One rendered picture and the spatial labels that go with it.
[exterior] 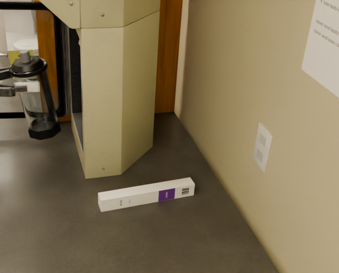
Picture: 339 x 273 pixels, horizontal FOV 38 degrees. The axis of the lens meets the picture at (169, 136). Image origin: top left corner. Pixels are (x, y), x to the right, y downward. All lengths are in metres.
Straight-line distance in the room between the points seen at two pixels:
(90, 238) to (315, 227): 0.56
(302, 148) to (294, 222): 0.19
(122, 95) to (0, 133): 0.55
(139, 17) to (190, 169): 0.51
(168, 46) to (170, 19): 0.10
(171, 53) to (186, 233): 0.73
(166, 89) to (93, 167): 0.50
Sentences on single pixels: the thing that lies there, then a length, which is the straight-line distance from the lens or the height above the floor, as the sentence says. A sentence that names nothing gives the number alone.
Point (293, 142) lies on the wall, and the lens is 1.19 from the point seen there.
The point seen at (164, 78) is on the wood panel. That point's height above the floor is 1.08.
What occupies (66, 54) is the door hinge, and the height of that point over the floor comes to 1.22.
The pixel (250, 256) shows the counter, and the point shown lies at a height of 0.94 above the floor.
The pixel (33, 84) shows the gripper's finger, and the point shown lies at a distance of 1.46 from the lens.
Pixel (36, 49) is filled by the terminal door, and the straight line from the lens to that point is 1.66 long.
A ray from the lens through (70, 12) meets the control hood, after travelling 1.30.
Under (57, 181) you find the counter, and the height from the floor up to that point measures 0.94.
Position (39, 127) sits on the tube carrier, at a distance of 1.54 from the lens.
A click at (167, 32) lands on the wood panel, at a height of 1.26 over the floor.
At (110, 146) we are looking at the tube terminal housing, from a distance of 1.48.
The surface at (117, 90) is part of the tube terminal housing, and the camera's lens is 1.40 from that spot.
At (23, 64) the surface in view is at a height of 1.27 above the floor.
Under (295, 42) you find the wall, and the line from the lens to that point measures 1.16.
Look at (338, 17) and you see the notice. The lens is 1.03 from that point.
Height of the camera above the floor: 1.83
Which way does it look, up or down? 31 degrees down
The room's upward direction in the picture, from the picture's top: 4 degrees clockwise
